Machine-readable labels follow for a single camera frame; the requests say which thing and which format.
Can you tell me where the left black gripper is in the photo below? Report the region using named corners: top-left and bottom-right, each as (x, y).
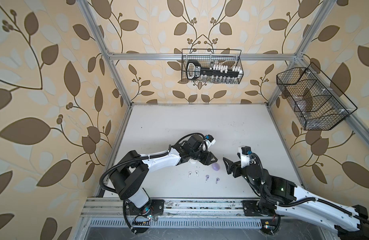
top-left (190, 145), bottom-right (220, 165)

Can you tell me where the purple round charging case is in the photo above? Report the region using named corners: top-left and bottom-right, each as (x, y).
top-left (211, 163), bottom-right (220, 171)

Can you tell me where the white round charging case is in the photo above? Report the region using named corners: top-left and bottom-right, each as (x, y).
top-left (189, 159), bottom-right (198, 165)

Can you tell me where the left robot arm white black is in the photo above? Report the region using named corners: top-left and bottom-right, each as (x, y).
top-left (99, 133), bottom-right (217, 209)

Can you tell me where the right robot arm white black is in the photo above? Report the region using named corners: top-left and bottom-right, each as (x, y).
top-left (223, 150), bottom-right (369, 240)

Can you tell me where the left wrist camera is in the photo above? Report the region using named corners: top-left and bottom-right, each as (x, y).
top-left (205, 135), bottom-right (216, 148)

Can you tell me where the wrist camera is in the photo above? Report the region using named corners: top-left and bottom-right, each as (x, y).
top-left (238, 146), bottom-right (252, 169)
top-left (205, 135), bottom-right (216, 148)

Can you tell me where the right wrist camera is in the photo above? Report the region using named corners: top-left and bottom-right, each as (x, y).
top-left (238, 146), bottom-right (252, 169)

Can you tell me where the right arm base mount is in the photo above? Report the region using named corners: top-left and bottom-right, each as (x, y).
top-left (241, 200), bottom-right (276, 217)

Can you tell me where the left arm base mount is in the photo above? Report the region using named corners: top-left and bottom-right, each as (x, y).
top-left (124, 199), bottom-right (165, 216)

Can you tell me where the black tool rack with handle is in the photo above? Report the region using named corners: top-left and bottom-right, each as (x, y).
top-left (185, 60), bottom-right (243, 80)

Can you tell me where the back wire basket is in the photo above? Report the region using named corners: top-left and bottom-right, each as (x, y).
top-left (181, 48), bottom-right (244, 85)

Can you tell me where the wire basket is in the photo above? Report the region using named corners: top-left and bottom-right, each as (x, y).
top-left (276, 63), bottom-right (358, 131)
top-left (181, 48), bottom-right (244, 85)

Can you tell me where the right wire basket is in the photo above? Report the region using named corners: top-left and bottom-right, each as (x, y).
top-left (276, 63), bottom-right (358, 131)

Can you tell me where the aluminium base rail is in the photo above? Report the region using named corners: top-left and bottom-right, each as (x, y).
top-left (80, 197), bottom-right (329, 220)

